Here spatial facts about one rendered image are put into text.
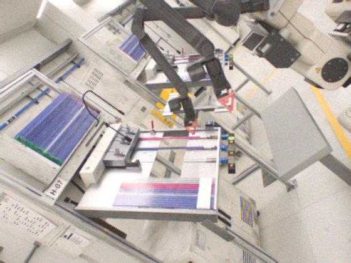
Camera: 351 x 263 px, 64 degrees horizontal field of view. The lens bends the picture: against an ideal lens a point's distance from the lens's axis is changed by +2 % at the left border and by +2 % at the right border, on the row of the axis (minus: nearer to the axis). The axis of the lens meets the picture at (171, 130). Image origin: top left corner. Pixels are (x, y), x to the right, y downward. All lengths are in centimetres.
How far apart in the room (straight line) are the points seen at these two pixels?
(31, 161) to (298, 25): 137
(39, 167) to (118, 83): 136
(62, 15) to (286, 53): 408
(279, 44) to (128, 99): 181
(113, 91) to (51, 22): 252
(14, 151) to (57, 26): 362
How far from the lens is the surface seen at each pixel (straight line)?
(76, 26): 486
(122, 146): 174
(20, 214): 175
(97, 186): 161
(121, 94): 274
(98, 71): 273
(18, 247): 299
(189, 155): 164
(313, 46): 130
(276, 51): 123
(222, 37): 603
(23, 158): 160
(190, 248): 158
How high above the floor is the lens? 139
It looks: 14 degrees down
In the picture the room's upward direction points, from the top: 54 degrees counter-clockwise
